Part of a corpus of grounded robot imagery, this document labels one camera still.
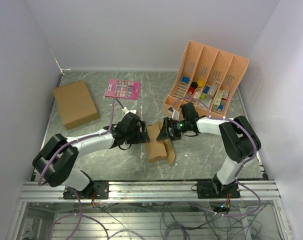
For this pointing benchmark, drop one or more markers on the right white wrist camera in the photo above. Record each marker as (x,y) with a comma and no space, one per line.
(175,114)

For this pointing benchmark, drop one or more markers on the blue block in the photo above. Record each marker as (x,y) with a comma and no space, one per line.
(185,79)

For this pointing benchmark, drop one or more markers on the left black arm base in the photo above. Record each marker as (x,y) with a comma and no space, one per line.
(95,190)

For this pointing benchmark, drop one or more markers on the green block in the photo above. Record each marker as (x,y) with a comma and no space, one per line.
(202,96)

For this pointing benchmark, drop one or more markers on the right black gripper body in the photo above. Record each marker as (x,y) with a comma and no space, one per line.
(178,127)

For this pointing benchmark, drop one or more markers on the aluminium mounting rail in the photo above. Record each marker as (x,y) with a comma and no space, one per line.
(149,191)

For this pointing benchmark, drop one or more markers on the pink sticker sheet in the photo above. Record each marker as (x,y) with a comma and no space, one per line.
(123,89)

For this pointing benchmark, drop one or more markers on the closed brown cardboard box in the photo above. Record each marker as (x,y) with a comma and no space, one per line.
(75,104)

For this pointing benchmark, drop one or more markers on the yellow block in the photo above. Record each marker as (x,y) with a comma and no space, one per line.
(200,83)

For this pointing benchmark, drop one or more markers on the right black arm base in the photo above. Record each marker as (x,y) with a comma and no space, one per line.
(209,189)

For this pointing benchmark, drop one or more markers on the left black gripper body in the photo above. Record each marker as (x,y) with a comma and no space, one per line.
(136,136)

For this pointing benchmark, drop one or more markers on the red block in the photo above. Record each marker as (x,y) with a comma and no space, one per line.
(191,91)

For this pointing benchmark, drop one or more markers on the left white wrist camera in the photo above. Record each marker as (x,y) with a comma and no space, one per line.
(126,111)

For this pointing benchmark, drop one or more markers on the orange plastic file organizer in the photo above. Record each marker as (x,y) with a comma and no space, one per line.
(209,64)

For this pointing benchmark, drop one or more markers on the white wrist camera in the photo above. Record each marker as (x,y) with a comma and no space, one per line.
(175,114)
(126,111)

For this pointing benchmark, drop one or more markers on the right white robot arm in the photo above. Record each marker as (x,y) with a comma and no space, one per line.
(240,141)

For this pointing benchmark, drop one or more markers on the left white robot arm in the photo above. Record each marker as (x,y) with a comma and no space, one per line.
(55,162)

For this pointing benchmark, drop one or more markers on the white card box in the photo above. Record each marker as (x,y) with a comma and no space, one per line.
(212,90)

